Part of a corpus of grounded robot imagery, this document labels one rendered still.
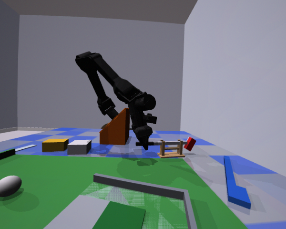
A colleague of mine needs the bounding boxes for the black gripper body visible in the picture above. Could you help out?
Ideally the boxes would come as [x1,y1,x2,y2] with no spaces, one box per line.
[130,111,153,137]

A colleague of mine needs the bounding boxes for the blue l-shaped bar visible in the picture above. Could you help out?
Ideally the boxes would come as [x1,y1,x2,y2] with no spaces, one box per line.
[224,156,251,209]

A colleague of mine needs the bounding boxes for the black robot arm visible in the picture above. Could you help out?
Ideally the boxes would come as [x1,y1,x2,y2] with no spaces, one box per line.
[75,51,157,124]

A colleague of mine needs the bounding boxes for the yellow rectangular block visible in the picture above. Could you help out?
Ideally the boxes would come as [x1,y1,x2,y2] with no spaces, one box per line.
[42,139,69,152]

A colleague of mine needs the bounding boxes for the white ball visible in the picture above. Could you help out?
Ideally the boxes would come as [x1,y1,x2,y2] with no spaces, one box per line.
[0,176,22,197]

